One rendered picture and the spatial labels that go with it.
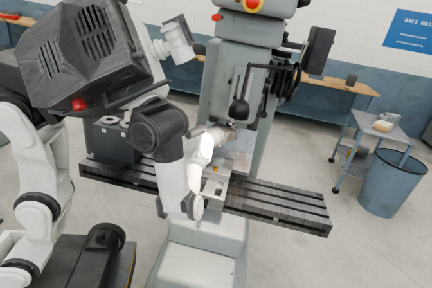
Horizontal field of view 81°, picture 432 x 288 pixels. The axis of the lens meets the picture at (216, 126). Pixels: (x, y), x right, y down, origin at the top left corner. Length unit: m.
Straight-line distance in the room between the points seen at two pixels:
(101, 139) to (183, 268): 0.72
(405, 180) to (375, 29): 3.22
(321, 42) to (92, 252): 1.44
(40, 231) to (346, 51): 5.25
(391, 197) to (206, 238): 2.36
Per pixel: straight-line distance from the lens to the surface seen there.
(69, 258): 1.50
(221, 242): 1.23
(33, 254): 1.29
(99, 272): 1.41
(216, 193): 1.15
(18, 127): 0.90
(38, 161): 0.95
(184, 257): 1.26
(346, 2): 5.46
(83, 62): 0.64
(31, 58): 0.77
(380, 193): 3.22
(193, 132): 0.97
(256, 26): 0.94
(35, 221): 1.08
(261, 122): 1.55
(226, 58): 0.99
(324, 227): 1.34
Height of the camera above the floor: 1.73
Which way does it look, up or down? 25 degrees down
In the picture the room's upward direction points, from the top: 10 degrees clockwise
